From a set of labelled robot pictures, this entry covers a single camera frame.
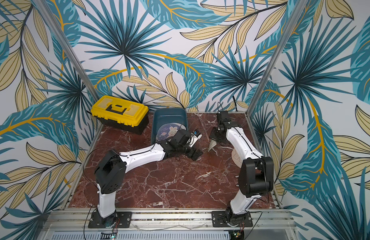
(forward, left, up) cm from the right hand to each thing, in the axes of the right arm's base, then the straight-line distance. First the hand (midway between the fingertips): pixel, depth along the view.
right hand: (215, 136), depth 90 cm
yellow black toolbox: (+16, +58, +5) cm, 60 cm away
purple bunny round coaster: (+13, +30, -9) cm, 34 cm away
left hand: (-8, +12, -1) cm, 14 cm away
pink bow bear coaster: (-8, -15, -14) cm, 21 cm away
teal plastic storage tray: (+28, +34, -10) cm, 45 cm away
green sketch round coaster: (-5, +2, 0) cm, 6 cm away
